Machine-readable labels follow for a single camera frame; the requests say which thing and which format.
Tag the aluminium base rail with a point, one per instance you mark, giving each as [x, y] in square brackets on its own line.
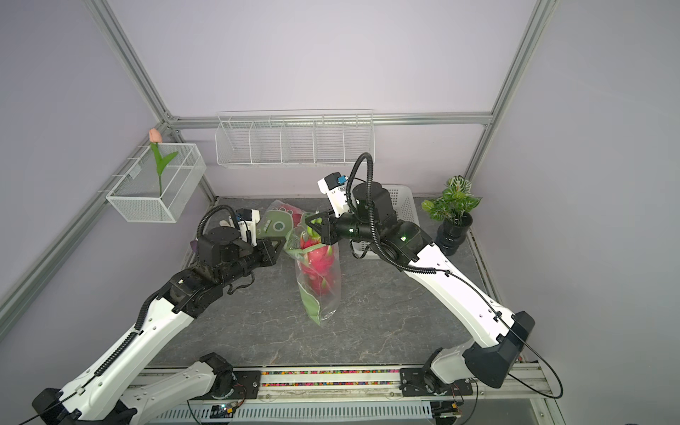
[378, 383]

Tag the artificial pink tulip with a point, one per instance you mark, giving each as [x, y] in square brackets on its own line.
[161, 160]

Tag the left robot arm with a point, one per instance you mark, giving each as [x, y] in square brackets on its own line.
[227, 249]

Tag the white wire wall shelf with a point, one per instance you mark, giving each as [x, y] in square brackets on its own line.
[294, 137]

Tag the pink dragon fruit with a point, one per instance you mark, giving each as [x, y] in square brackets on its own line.
[316, 264]

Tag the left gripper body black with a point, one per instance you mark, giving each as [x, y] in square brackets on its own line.
[262, 255]

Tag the zip-top bag green print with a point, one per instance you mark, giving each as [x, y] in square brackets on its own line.
[318, 308]
[279, 219]

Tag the white vented cable duct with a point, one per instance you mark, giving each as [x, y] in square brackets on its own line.
[298, 413]

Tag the potted green plant black vase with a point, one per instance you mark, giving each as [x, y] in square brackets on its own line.
[453, 208]

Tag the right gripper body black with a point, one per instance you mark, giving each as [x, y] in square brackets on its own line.
[347, 227]

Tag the white mesh wall box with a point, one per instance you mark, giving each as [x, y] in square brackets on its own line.
[136, 194]

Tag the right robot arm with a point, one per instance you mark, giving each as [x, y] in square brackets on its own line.
[361, 211]

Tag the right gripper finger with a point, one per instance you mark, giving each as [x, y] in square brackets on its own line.
[313, 238]
[313, 220]

